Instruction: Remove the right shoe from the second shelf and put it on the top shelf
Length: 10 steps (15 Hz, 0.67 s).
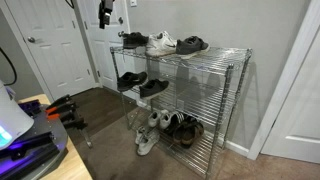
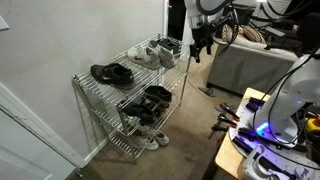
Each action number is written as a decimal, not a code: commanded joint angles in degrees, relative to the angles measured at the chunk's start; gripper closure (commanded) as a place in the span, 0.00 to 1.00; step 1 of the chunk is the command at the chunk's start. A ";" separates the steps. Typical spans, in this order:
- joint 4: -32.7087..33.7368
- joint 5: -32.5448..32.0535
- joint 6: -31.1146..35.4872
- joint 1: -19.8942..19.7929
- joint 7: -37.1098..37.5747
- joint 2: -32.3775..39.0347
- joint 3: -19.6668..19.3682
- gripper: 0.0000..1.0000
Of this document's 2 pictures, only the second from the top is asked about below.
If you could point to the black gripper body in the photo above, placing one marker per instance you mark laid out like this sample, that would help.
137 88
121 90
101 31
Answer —
203 36

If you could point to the dark grey shoe white sole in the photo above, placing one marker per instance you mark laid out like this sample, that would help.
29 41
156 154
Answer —
158 93

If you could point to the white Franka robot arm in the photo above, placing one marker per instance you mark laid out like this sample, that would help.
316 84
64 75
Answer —
300 86

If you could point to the black shoe white swoosh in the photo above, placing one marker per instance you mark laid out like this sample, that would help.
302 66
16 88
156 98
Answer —
113 76

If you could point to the small white shoe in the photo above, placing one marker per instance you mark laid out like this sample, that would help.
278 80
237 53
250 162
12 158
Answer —
144 128
133 122

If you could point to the dark grey sneaker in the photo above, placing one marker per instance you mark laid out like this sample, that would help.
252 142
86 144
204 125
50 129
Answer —
168 46

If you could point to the grey couch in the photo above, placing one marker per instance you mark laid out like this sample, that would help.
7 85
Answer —
246 66

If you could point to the patterned cushion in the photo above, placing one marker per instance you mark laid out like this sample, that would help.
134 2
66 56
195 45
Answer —
253 33

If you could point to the white sneaker black swoosh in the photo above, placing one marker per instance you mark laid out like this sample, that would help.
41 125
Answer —
145 58

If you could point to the black clamp orange tip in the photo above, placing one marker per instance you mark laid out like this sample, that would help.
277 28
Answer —
230 112
227 120

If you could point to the dark equipment pile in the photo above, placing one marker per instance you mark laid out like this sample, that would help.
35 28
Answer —
280 33

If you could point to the black clamp metal bar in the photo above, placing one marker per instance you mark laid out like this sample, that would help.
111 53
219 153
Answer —
220 128

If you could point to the black striped slide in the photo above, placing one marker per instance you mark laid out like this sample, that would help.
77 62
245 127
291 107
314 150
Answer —
140 112

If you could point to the light grey sneaker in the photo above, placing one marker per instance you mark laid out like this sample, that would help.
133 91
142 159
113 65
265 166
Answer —
161 137
146 142

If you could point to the white VR controller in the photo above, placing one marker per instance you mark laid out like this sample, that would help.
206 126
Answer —
250 166

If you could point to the yellow emergency stop button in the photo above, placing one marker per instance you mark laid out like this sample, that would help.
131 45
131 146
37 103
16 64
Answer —
314 124

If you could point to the white baseboard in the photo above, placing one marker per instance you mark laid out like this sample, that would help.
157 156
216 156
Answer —
96 149

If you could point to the white panel door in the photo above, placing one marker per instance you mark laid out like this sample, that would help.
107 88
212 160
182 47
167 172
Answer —
20 146

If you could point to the white wall switch plate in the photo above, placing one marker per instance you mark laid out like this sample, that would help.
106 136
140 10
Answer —
2 24

